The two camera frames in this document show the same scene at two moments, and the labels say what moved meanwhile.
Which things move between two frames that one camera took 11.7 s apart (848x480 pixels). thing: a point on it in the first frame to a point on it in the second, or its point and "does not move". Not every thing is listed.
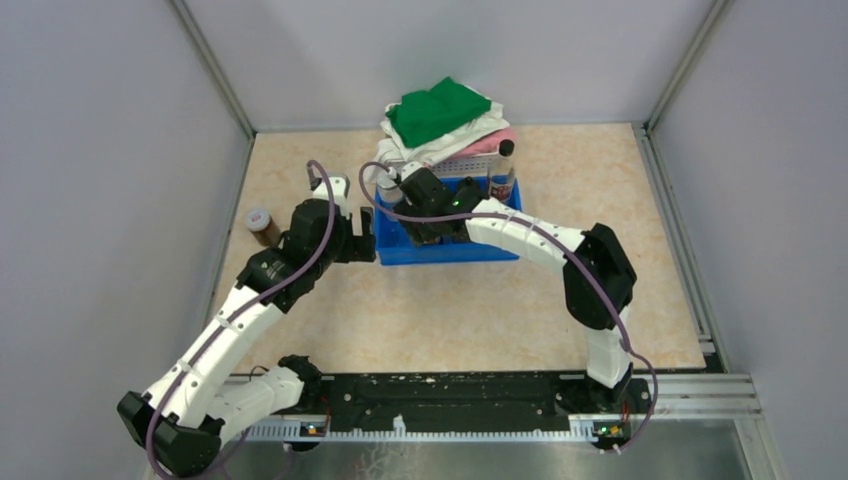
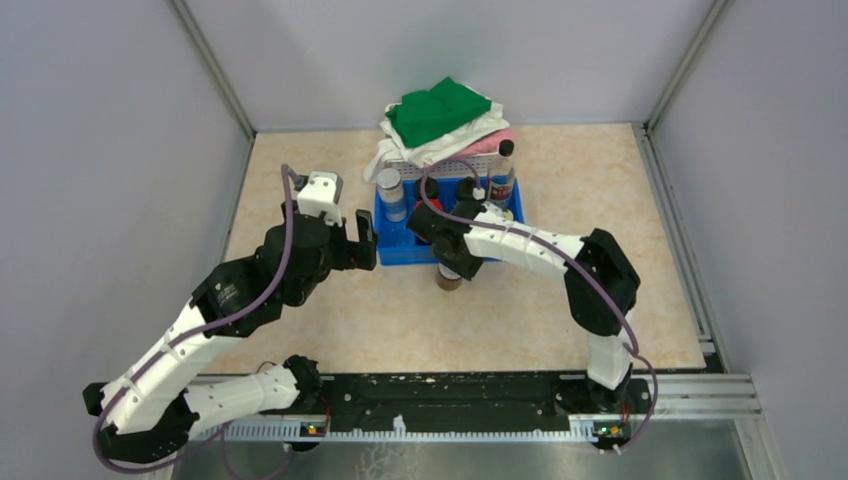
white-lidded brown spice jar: x=264 y=229 to x=447 y=279
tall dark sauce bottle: x=501 y=172 does not move
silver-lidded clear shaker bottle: x=387 y=192 does not move
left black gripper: x=359 y=248 does not move
